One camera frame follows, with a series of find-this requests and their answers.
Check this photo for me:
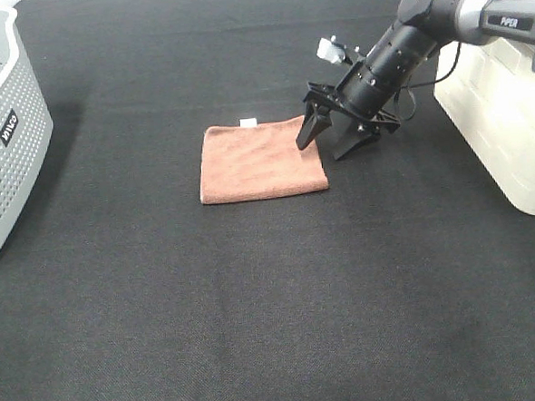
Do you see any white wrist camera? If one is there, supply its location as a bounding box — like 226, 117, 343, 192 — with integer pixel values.
316, 36, 347, 65

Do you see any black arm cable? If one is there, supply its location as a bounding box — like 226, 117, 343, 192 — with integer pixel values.
387, 41, 468, 123

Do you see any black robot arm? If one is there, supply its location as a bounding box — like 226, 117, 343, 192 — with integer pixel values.
296, 0, 535, 159

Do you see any white plastic bin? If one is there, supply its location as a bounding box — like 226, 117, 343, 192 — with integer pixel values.
434, 39, 535, 215

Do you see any grey perforated laundry basket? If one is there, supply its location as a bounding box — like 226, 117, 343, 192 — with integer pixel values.
0, 6, 54, 250

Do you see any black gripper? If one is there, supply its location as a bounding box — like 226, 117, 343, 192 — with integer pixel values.
296, 59, 400, 160

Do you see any orange-brown towel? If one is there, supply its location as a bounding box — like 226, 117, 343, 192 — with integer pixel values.
199, 116, 329, 205

